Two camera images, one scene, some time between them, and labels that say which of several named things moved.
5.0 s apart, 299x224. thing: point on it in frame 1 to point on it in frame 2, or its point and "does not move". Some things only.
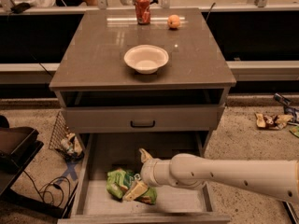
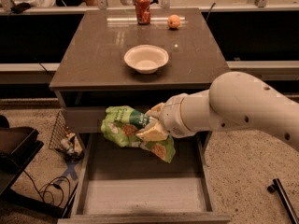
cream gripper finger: x=145 y=155 to x=156 y=111
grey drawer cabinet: x=108 y=112 does not move
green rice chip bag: x=119 y=180 to x=121 y=125
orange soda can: x=142 y=4 does not move
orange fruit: x=173 y=21 does not move
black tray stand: x=19 y=149 does not move
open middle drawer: x=106 y=151 does not move
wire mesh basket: x=64 y=141 does not move
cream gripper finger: x=135 y=191 to x=152 y=133
